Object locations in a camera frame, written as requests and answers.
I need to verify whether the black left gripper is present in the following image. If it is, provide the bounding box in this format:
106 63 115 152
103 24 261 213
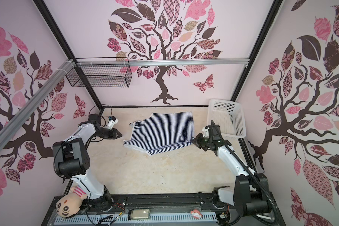
92 127 121 139

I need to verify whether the navy striped tank top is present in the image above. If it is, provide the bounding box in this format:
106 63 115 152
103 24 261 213
123 112 195 156

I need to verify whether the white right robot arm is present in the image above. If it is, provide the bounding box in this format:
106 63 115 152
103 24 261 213
192 121 276 217

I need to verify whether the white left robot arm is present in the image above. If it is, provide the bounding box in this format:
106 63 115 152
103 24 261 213
53 114 122 211

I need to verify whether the white plastic laundry basket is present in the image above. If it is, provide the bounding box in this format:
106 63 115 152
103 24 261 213
207 99 246 138

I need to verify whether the plush doll striped shirt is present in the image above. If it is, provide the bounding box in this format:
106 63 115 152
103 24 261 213
56 186 88 218

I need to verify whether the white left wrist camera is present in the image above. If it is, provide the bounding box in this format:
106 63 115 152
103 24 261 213
105 116 118 130

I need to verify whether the black wire mesh basket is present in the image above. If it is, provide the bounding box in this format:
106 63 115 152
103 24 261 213
66 57 132 88

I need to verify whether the pink toy on rail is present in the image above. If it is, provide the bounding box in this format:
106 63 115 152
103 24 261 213
190 209 202 219

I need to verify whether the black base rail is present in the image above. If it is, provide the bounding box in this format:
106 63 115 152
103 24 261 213
42 192 275 226

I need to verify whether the beige box on rail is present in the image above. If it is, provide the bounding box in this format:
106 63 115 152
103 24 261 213
128 209 151 220

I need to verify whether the aluminium rail back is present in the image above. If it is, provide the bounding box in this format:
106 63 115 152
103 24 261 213
76 58 250 66

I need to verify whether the aluminium rail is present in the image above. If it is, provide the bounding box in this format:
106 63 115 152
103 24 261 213
0 59 75 152
76 58 250 66

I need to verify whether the aluminium rail left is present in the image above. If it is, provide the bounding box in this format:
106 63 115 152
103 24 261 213
0 59 75 152

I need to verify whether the black corner frame post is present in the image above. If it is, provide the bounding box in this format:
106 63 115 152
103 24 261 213
33 0 104 114
230 0 283 102

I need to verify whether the black right corner frame post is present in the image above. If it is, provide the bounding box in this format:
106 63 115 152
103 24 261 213
230 0 283 102

